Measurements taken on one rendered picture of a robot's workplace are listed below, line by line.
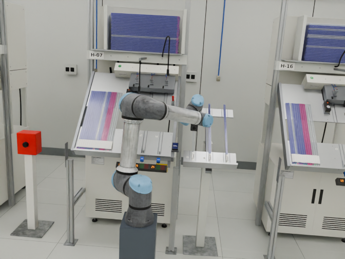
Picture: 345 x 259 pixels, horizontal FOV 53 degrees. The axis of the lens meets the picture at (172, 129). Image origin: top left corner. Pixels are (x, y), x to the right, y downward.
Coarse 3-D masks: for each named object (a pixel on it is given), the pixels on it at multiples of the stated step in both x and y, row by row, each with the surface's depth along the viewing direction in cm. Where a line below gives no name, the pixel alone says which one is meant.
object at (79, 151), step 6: (78, 150) 233; (84, 150) 232; (90, 150) 232; (96, 150) 232; (102, 156) 237; (108, 156) 237; (114, 156) 236; (120, 156) 235; (138, 156) 233; (144, 156) 232; (150, 156) 231; (156, 156) 231; (162, 156) 230; (168, 156) 229
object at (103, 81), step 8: (96, 72) 272; (104, 72) 272; (96, 80) 267; (104, 80) 267; (112, 80) 267; (120, 80) 267; (128, 80) 267; (96, 88) 263; (104, 88) 263; (112, 88) 263; (120, 88) 263; (128, 88) 263; (176, 88) 263; (152, 96) 259; (160, 96) 259; (168, 96) 259; (176, 96) 259; (168, 104) 255
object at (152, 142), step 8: (80, 128) 244; (120, 136) 240; (144, 136) 240; (152, 136) 240; (160, 136) 240; (168, 136) 240; (112, 144) 237; (120, 144) 237; (144, 144) 237; (152, 144) 237; (160, 144) 237; (168, 144) 237; (144, 152) 233; (152, 152) 234; (160, 152) 234; (168, 152) 234
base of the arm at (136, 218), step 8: (128, 208) 176; (136, 208) 172; (144, 208) 173; (128, 216) 175; (136, 216) 172; (144, 216) 173; (152, 216) 177; (128, 224) 174; (136, 224) 172; (144, 224) 173
